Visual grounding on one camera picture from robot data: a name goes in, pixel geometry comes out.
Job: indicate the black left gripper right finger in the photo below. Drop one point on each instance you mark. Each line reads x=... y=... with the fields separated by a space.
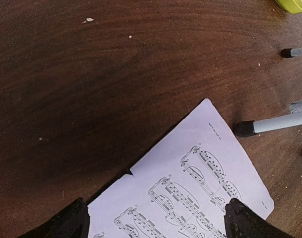
x=242 y=222

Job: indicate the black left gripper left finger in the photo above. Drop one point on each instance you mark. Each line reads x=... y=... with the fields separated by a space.
x=71 y=222

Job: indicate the lavender bottom paper sheet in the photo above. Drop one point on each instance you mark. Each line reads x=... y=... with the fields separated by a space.
x=180 y=187

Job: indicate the white perforated music stand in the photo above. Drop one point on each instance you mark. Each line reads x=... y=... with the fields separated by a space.
x=252 y=128

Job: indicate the lime green bowl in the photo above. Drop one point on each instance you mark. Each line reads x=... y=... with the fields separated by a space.
x=290 y=6

